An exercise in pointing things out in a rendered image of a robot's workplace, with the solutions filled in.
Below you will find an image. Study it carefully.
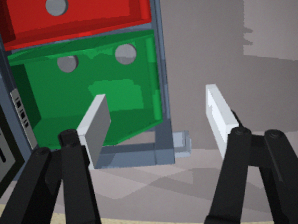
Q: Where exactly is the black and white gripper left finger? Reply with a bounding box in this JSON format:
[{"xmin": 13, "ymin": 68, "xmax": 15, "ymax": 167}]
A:
[{"xmin": 0, "ymin": 94, "xmax": 111, "ymax": 224}]

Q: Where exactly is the green bin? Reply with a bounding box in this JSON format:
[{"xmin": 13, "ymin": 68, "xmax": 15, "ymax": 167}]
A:
[{"xmin": 7, "ymin": 29, "xmax": 163, "ymax": 149}]

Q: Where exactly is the grey metal disc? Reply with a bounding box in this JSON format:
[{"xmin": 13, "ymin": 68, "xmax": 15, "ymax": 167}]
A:
[
  {"xmin": 46, "ymin": 0, "xmax": 69, "ymax": 16},
  {"xmin": 57, "ymin": 55, "xmax": 79, "ymax": 73},
  {"xmin": 115, "ymin": 43, "xmax": 137, "ymax": 65}
]

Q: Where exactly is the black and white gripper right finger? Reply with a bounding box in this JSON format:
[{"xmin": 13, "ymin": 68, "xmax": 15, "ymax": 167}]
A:
[{"xmin": 204, "ymin": 84, "xmax": 298, "ymax": 224}]

